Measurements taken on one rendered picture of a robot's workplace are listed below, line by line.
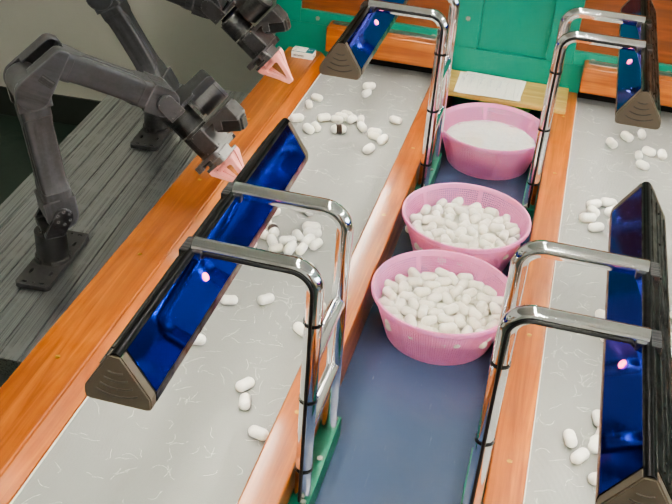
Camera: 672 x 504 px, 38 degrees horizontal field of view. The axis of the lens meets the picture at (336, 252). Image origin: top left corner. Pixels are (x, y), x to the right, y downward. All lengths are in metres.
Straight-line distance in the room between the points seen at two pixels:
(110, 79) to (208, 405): 0.64
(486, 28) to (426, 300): 1.04
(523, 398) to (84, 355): 0.70
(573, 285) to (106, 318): 0.87
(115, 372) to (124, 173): 1.27
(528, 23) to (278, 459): 1.54
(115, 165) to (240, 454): 1.05
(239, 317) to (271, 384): 0.18
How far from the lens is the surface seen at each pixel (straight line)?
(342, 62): 1.88
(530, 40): 2.65
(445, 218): 2.05
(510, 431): 1.53
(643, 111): 1.85
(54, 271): 1.97
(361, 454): 1.58
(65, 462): 1.49
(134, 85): 1.86
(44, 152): 1.87
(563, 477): 1.52
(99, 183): 2.27
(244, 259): 1.21
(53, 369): 1.60
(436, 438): 1.62
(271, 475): 1.41
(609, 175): 2.34
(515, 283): 1.32
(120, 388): 1.10
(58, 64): 1.78
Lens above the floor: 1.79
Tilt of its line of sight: 33 degrees down
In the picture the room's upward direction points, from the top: 4 degrees clockwise
